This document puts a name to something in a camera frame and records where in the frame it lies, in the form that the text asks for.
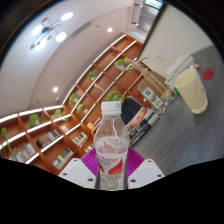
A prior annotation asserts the white cardboard box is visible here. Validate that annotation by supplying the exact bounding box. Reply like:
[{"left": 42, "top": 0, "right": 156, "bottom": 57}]
[{"left": 165, "top": 53, "right": 195, "bottom": 76}]

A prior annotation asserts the ceiling air vent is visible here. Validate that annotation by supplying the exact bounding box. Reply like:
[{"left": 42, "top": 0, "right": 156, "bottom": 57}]
[{"left": 72, "top": 21, "right": 93, "bottom": 38}]

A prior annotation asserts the clear plastic water bottle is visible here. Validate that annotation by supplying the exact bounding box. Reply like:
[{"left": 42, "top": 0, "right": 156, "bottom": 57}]
[{"left": 93, "top": 100, "right": 131, "bottom": 192}]

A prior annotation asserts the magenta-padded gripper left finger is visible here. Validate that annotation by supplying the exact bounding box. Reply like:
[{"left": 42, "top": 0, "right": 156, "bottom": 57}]
[{"left": 58, "top": 156, "right": 100, "bottom": 190}]

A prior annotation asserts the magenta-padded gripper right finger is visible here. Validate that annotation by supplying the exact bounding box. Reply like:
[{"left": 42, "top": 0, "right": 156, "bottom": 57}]
[{"left": 124, "top": 148, "right": 165, "bottom": 190}]

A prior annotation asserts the cream mug with red print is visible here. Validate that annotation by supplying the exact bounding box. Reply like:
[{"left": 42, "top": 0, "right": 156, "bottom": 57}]
[{"left": 174, "top": 67, "right": 209, "bottom": 115}]

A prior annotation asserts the chair with dark jacket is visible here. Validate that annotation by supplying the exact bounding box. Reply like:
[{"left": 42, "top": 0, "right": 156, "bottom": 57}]
[{"left": 120, "top": 96, "right": 148, "bottom": 126}]

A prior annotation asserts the orange wooden shelf unit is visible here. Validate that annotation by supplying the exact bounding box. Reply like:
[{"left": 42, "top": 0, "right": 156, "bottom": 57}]
[{"left": 0, "top": 33, "right": 158, "bottom": 174}]

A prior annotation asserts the window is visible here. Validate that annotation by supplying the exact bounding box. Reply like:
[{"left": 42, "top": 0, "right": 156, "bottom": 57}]
[{"left": 143, "top": 0, "right": 165, "bottom": 10}]

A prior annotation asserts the tall green white carton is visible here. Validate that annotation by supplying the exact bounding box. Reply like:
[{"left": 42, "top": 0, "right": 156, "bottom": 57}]
[{"left": 141, "top": 86, "right": 164, "bottom": 110}]

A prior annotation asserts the flat round red coaster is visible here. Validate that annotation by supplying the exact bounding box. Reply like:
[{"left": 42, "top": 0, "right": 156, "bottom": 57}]
[{"left": 202, "top": 68, "right": 215, "bottom": 81}]

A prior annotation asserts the multi-bulb ceiling lamp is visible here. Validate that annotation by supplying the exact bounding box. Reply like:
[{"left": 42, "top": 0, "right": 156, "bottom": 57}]
[{"left": 29, "top": 11, "right": 75, "bottom": 51}]

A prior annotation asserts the grey curtain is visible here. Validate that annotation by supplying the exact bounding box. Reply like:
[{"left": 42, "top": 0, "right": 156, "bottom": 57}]
[{"left": 138, "top": 4, "right": 160, "bottom": 33}]

